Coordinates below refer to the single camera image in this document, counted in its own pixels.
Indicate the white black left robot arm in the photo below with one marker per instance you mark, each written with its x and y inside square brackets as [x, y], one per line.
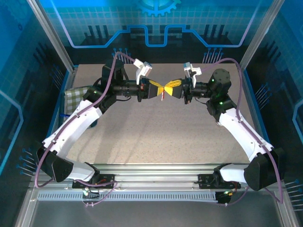
[71, 132]

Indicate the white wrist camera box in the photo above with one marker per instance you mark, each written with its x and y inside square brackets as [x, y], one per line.
[143, 67]
[193, 69]

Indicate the small controller board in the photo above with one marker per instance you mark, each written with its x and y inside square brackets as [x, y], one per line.
[90, 192]
[223, 197]

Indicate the aluminium frame post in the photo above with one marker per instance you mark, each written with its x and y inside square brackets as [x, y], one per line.
[50, 35]
[260, 33]

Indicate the aluminium table side rail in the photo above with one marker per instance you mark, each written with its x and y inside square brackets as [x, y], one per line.
[245, 85]
[71, 75]

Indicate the grey metal panel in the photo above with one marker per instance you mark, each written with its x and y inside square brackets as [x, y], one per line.
[154, 215]

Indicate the blue white pen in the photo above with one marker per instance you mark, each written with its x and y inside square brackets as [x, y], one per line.
[64, 116]

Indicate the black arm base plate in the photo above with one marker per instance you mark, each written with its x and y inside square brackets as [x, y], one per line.
[206, 180]
[107, 180]

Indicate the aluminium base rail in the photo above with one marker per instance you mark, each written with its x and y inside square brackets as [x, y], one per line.
[154, 172]

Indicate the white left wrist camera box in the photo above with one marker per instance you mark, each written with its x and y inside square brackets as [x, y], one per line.
[143, 67]

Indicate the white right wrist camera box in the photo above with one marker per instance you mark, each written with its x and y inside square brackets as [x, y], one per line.
[193, 69]

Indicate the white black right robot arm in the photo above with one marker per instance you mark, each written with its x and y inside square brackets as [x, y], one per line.
[243, 132]

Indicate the green checked cloth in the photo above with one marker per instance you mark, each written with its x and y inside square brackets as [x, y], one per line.
[73, 99]

